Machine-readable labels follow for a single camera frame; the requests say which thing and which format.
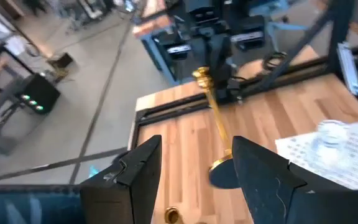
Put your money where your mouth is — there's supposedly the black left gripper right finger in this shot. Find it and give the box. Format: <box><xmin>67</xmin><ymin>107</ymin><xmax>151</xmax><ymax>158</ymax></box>
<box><xmin>231</xmin><ymin>136</ymin><xmax>351</xmax><ymax>224</ymax></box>

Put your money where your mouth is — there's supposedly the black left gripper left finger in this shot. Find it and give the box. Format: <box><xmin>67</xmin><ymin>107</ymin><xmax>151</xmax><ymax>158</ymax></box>
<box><xmin>79</xmin><ymin>135</ymin><xmax>163</xmax><ymax>224</ymax></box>

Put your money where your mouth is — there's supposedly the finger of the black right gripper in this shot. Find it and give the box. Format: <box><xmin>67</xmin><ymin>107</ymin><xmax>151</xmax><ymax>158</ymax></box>
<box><xmin>213</xmin><ymin>63</ymin><xmax>232</xmax><ymax>84</ymax></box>

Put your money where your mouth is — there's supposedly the brass candlestick holder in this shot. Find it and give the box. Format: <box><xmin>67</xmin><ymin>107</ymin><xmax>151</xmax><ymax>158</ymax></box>
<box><xmin>192</xmin><ymin>66</ymin><xmax>241</xmax><ymax>190</ymax></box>
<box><xmin>163</xmin><ymin>207</ymin><xmax>183</xmax><ymax>224</ymax></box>

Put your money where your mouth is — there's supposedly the clear ribbed glass candle holder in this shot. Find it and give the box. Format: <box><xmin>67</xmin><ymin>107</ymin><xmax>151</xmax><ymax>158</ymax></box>
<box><xmin>309</xmin><ymin>119</ymin><xmax>352</xmax><ymax>170</ymax></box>

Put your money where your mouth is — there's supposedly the black controller box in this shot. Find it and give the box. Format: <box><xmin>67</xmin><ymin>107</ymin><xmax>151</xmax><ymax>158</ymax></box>
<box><xmin>230</xmin><ymin>14</ymin><xmax>266</xmax><ymax>52</ymax></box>
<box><xmin>162</xmin><ymin>30</ymin><xmax>194</xmax><ymax>62</ymax></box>

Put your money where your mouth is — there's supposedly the blue-grey metal table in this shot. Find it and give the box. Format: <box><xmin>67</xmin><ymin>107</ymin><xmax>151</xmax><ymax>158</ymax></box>
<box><xmin>131</xmin><ymin>14</ymin><xmax>186</xmax><ymax>86</ymax></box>

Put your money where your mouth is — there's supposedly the black device with green lights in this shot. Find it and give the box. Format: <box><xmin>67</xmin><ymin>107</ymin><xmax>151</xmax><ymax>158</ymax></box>
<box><xmin>19</xmin><ymin>73</ymin><xmax>61</xmax><ymax>115</ymax></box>

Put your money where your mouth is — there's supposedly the dark floor box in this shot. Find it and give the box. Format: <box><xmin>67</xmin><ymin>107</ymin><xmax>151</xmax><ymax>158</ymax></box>
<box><xmin>47</xmin><ymin>52</ymin><xmax>74</xmax><ymax>71</ymax></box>

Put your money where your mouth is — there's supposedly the black coiled cable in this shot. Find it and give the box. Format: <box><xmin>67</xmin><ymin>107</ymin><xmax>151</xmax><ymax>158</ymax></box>
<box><xmin>262</xmin><ymin>50</ymin><xmax>288</xmax><ymax>72</ymax></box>

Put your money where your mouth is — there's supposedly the black metal table frame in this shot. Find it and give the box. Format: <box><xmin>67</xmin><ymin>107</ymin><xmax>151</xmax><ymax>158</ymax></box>
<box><xmin>129</xmin><ymin>0</ymin><xmax>358</xmax><ymax>150</ymax></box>

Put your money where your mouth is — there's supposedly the silver aluminium bracket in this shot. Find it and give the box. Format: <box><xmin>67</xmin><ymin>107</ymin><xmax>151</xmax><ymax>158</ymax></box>
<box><xmin>336</xmin><ymin>42</ymin><xmax>358</xmax><ymax>96</ymax></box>

